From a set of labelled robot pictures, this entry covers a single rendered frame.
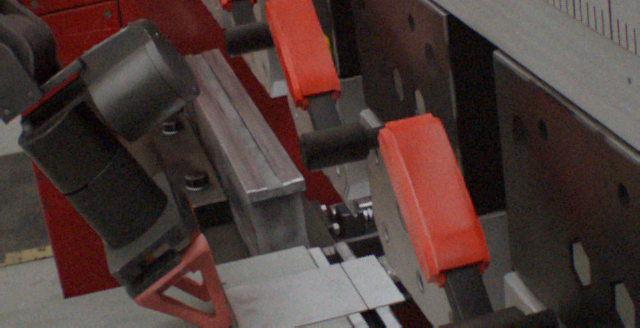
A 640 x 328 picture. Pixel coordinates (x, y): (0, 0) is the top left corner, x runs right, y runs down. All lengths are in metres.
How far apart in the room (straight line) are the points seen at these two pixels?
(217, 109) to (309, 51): 0.93
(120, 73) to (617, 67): 0.59
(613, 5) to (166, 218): 0.63
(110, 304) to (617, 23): 0.78
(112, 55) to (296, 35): 0.30
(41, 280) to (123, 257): 2.61
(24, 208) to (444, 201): 3.57
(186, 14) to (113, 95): 0.93
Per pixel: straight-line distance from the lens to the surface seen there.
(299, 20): 0.66
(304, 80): 0.64
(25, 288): 3.54
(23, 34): 0.93
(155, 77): 0.91
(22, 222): 3.91
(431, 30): 0.53
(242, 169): 1.39
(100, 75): 0.93
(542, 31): 0.42
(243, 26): 0.81
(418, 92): 0.58
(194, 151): 1.65
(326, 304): 1.03
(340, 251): 1.12
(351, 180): 0.75
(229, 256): 1.43
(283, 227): 1.38
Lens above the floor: 1.49
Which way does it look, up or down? 22 degrees down
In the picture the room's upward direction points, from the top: 8 degrees counter-clockwise
